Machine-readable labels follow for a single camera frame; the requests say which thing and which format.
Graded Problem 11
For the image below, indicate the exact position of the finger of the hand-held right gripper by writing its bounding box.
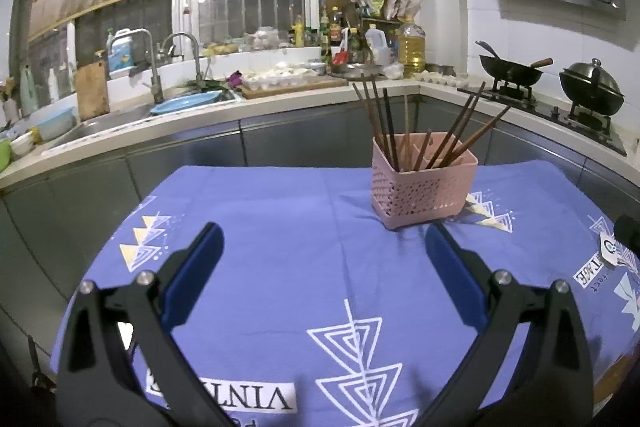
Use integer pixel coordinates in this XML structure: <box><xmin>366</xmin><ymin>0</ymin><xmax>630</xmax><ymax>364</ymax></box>
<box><xmin>614</xmin><ymin>214</ymin><xmax>640</xmax><ymax>256</ymax></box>

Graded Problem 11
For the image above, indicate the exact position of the white bowl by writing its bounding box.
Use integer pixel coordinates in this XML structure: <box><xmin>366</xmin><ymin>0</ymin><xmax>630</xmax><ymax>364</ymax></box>
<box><xmin>10</xmin><ymin>132</ymin><xmax>36</xmax><ymax>156</ymax></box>

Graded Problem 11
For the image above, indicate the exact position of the metal bowl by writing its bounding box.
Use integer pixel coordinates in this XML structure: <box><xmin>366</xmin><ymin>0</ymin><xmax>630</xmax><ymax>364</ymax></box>
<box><xmin>331</xmin><ymin>63</ymin><xmax>383</xmax><ymax>80</ymax></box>

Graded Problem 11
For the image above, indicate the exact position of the black gas stove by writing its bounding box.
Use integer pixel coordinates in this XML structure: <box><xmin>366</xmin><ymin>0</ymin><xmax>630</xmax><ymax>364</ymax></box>
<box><xmin>457</xmin><ymin>84</ymin><xmax>628</xmax><ymax>158</ymax></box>

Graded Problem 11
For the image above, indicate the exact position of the pink perforated plastic basket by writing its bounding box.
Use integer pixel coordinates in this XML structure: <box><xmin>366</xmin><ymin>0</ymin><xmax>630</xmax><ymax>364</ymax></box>
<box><xmin>371</xmin><ymin>132</ymin><xmax>479</xmax><ymax>232</ymax></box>

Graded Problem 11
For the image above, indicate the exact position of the tray of white eggs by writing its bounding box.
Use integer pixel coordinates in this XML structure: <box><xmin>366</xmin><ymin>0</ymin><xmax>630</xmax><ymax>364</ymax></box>
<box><xmin>240</xmin><ymin>74</ymin><xmax>349</xmax><ymax>100</ymax></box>

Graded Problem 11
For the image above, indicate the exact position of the grey kitchen counter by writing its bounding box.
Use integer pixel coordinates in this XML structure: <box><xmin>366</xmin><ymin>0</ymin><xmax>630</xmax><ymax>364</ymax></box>
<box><xmin>0</xmin><ymin>72</ymin><xmax>640</xmax><ymax>308</ymax></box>

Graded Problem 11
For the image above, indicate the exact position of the blue printed tablecloth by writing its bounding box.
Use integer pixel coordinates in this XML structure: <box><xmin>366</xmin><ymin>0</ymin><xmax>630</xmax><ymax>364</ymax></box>
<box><xmin>50</xmin><ymin>159</ymin><xmax>640</xmax><ymax>427</ymax></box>

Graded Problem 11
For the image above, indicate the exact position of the black lidded wok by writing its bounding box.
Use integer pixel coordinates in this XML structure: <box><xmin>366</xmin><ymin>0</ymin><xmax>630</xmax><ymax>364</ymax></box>
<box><xmin>559</xmin><ymin>61</ymin><xmax>626</xmax><ymax>118</ymax></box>

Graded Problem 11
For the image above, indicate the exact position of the small wooden cutting board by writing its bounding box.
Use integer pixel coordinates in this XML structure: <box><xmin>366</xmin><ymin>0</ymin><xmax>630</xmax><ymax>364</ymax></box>
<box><xmin>75</xmin><ymin>62</ymin><xmax>111</xmax><ymax>122</ymax></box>

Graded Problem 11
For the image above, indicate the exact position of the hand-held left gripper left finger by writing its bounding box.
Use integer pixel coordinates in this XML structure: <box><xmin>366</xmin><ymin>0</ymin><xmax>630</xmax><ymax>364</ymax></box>
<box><xmin>56</xmin><ymin>222</ymin><xmax>226</xmax><ymax>427</ymax></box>

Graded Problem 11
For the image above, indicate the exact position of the black wok with spatula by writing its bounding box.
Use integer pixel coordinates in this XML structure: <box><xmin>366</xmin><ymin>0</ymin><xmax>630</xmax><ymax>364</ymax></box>
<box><xmin>475</xmin><ymin>40</ymin><xmax>554</xmax><ymax>88</ymax></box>

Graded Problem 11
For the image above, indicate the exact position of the steel kitchen sink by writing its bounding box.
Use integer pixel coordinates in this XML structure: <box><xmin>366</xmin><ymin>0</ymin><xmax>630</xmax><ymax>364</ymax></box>
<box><xmin>50</xmin><ymin>89</ymin><xmax>241</xmax><ymax>148</ymax></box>

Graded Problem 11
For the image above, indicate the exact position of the pale green bottle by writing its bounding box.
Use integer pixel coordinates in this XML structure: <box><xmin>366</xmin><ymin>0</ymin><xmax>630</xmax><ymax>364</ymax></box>
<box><xmin>20</xmin><ymin>64</ymin><xmax>39</xmax><ymax>115</ymax></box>

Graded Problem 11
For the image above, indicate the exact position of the square steel faucet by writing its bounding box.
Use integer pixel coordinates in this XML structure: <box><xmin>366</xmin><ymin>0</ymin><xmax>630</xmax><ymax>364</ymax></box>
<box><xmin>129</xmin><ymin>28</ymin><xmax>166</xmax><ymax>104</ymax></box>

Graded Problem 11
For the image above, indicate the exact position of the yellow cooking oil bottle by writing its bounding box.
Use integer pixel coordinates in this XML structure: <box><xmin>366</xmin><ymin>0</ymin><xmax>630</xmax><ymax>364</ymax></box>
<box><xmin>398</xmin><ymin>23</ymin><xmax>427</xmax><ymax>78</ymax></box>

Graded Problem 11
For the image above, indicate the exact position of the white plastic jug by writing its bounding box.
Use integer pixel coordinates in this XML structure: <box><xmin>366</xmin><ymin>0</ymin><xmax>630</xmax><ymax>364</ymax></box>
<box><xmin>365</xmin><ymin>24</ymin><xmax>393</xmax><ymax>65</ymax></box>

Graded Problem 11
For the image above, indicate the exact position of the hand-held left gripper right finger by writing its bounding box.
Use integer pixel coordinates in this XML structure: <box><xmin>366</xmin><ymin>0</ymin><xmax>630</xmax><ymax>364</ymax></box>
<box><xmin>415</xmin><ymin>223</ymin><xmax>596</xmax><ymax>427</ymax></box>

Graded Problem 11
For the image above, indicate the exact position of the blue dish soap bottle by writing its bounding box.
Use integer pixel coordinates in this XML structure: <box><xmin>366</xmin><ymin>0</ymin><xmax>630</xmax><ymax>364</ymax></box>
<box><xmin>107</xmin><ymin>29</ymin><xmax>135</xmax><ymax>72</ymax></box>

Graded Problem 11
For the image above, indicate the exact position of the pale blue plastic container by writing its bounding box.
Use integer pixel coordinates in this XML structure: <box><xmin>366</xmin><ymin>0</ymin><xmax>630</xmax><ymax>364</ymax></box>
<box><xmin>35</xmin><ymin>107</ymin><xmax>78</xmax><ymax>142</ymax></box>

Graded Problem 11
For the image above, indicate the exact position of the curved steel faucet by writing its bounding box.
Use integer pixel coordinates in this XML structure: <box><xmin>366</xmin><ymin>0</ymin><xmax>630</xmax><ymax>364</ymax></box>
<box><xmin>161</xmin><ymin>32</ymin><xmax>203</xmax><ymax>90</ymax></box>

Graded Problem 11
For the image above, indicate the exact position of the red and white spatula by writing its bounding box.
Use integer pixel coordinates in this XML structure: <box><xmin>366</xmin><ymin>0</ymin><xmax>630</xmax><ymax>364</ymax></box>
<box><xmin>332</xmin><ymin>29</ymin><xmax>351</xmax><ymax>66</ymax></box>

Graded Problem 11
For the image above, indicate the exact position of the bunch of brown chopsticks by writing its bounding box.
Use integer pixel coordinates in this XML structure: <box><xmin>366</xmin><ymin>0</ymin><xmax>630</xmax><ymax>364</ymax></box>
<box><xmin>352</xmin><ymin>74</ymin><xmax>512</xmax><ymax>172</ymax></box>

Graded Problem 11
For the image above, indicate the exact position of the white egg tray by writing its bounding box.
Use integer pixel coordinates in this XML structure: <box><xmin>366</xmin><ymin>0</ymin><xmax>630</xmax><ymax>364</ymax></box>
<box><xmin>414</xmin><ymin>71</ymin><xmax>469</xmax><ymax>88</ymax></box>

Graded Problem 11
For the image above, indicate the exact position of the blue plate in sink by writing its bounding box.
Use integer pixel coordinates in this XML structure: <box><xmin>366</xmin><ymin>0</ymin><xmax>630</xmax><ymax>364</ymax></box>
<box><xmin>150</xmin><ymin>91</ymin><xmax>223</xmax><ymax>116</ymax></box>

